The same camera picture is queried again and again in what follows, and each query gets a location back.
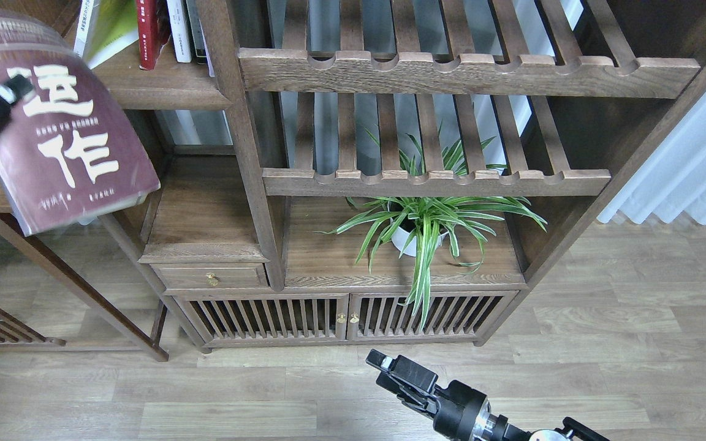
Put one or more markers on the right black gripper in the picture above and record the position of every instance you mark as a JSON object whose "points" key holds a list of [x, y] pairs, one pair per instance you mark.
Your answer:
{"points": [[457, 412]]}

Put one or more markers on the dark red book white characters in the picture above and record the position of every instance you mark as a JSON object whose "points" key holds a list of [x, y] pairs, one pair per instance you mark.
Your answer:
{"points": [[68, 152]]}

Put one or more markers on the yellow green cover book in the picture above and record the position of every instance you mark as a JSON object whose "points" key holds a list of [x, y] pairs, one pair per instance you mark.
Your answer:
{"points": [[104, 29]]}

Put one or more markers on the red cover book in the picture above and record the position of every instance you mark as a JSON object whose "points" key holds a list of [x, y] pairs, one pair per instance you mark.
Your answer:
{"points": [[153, 31]]}

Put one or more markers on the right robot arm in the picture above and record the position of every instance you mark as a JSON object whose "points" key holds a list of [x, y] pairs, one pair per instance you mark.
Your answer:
{"points": [[500, 429]]}

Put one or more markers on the brass cabinet door knobs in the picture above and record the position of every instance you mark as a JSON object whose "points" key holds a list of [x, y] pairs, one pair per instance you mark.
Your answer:
{"points": [[343, 318]]}

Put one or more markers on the white plant pot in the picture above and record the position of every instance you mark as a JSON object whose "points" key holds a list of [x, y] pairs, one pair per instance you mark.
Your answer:
{"points": [[411, 233]]}

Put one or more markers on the green spider plant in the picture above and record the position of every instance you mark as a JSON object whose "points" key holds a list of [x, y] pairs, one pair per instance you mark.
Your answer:
{"points": [[466, 213]]}

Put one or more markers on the brass drawer knob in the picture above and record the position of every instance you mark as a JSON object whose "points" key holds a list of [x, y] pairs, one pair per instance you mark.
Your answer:
{"points": [[212, 280]]}

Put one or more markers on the dark wooden bookshelf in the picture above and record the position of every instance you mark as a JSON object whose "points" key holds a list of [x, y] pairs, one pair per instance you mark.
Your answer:
{"points": [[318, 101]]}

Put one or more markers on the white upright book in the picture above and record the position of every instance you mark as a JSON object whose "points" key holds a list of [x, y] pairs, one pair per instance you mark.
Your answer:
{"points": [[179, 24]]}

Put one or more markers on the dark upright book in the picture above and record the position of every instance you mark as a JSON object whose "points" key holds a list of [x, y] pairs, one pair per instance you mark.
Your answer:
{"points": [[200, 48]]}

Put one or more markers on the white curtain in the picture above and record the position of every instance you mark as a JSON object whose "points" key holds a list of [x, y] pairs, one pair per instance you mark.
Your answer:
{"points": [[672, 182]]}

